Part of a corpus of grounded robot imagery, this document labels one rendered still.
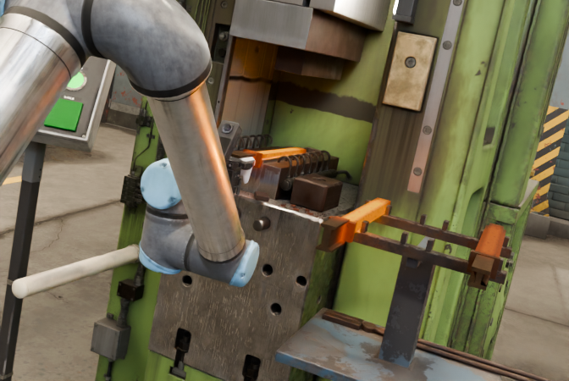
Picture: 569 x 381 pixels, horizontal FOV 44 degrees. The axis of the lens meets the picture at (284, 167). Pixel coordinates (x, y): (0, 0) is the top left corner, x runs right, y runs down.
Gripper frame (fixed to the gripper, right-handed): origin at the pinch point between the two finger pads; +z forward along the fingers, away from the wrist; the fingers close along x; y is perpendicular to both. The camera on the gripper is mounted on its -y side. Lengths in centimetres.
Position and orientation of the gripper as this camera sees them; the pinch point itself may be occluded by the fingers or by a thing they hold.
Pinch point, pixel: (248, 157)
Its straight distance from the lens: 165.2
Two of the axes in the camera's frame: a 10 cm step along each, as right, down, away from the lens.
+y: -1.9, 9.6, 1.8
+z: 4.0, -1.0, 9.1
